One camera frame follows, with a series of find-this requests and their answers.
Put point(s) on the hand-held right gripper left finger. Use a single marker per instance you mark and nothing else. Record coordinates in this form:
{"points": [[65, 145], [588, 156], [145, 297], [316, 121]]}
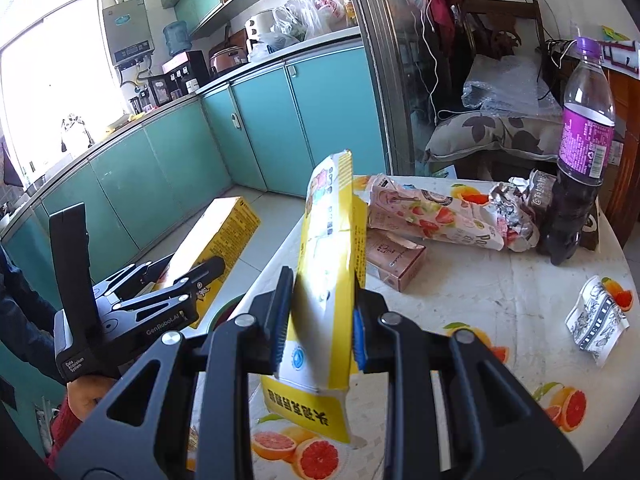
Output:
{"points": [[278, 330]]}

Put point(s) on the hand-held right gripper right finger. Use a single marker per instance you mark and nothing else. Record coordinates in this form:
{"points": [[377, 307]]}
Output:
{"points": [[358, 340]]}

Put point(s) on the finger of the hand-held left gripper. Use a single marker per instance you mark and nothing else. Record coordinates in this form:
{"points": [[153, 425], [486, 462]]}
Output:
{"points": [[135, 275], [200, 275]]}

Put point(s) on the red bin with green rim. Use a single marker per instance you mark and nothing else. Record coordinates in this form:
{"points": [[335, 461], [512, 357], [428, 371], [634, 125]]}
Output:
{"points": [[227, 312]]}

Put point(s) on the yellow cardboard box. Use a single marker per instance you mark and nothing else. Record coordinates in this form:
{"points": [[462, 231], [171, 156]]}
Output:
{"points": [[220, 230]]}

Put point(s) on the yellow snack packet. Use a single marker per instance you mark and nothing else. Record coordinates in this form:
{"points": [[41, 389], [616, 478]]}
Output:
{"points": [[325, 260]]}

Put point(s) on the small brown cardboard box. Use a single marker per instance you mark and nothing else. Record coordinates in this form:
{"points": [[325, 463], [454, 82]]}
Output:
{"points": [[395, 262]]}

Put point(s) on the pink strawberry print wrapper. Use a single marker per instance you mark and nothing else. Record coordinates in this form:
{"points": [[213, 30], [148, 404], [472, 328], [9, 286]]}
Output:
{"points": [[435, 215]]}

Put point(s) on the silver foil wrapper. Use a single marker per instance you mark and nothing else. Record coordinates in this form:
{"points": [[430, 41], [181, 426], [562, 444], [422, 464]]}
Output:
{"points": [[515, 215]]}

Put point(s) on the white printed snack wrapper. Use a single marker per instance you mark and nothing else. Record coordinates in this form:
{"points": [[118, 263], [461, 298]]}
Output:
{"points": [[595, 320]]}

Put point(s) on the person's left forearm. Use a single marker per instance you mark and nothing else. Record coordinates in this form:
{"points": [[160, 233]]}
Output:
{"points": [[62, 435]]}

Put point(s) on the person's left hand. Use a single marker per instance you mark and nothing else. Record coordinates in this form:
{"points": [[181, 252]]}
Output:
{"points": [[85, 395]]}

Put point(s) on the person's dark blue jacket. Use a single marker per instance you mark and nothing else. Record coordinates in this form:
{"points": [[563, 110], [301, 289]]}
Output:
{"points": [[20, 320]]}

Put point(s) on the fruit print tablecloth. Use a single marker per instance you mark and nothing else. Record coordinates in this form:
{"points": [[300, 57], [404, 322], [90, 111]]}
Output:
{"points": [[475, 300]]}

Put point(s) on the kitchen faucet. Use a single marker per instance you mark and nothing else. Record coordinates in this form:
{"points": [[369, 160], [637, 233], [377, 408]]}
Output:
{"points": [[77, 132]]}

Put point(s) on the black kitchen appliance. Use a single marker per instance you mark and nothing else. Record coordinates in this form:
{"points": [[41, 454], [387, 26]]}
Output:
{"points": [[160, 90]]}

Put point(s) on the green paper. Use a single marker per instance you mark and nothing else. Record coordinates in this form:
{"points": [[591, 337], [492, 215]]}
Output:
{"points": [[446, 172]]}

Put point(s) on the green base cabinets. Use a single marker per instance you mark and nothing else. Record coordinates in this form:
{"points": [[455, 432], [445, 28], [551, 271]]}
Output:
{"points": [[310, 120]]}

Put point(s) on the pink water dispenser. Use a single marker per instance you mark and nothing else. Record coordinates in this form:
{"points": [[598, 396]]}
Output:
{"points": [[185, 72]]}

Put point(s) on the window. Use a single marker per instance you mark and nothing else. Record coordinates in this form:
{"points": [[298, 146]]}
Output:
{"points": [[55, 75]]}

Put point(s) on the brown rice cooker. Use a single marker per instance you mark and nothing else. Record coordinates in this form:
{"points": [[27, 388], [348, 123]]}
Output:
{"points": [[227, 59]]}

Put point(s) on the blue water jug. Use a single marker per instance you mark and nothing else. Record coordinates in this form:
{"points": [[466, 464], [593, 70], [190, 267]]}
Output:
{"points": [[176, 39]]}

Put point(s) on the white plastic bag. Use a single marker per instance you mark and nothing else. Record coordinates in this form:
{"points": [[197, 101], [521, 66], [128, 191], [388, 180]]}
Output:
{"points": [[272, 46]]}

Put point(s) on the leaf print cushion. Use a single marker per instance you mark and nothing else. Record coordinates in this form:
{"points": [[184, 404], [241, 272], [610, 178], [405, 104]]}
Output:
{"points": [[490, 135]]}

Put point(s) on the grey water heater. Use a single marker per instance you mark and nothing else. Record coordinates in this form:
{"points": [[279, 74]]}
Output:
{"points": [[127, 30]]}

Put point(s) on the clear hanging plastic bag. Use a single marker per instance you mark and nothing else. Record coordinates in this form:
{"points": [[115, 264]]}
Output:
{"points": [[297, 12]]}

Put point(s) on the clear plastic bag on chair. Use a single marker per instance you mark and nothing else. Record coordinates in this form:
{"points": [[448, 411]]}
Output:
{"points": [[505, 87]]}

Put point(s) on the red print plastic bag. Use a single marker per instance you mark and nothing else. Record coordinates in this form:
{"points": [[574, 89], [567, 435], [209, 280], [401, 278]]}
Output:
{"points": [[331, 7]]}

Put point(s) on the purple label drink bottle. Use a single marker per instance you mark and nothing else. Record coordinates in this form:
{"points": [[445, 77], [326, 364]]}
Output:
{"points": [[585, 145]]}

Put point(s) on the yellow wipes packet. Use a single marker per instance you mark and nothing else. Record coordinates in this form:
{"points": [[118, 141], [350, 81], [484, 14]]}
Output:
{"points": [[351, 2]]}

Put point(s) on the dark wooden chair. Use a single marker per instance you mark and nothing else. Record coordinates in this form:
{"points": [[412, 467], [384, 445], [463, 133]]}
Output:
{"points": [[500, 10]]}

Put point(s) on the white purple patterned cloth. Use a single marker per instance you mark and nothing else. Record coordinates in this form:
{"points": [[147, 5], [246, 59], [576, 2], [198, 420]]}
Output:
{"points": [[622, 57]]}

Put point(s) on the green yellow toy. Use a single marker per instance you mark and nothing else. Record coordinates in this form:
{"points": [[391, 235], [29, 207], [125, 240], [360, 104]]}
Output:
{"points": [[614, 33]]}

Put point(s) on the grey sliding door frame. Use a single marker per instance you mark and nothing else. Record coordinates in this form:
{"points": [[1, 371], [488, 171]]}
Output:
{"points": [[385, 85]]}

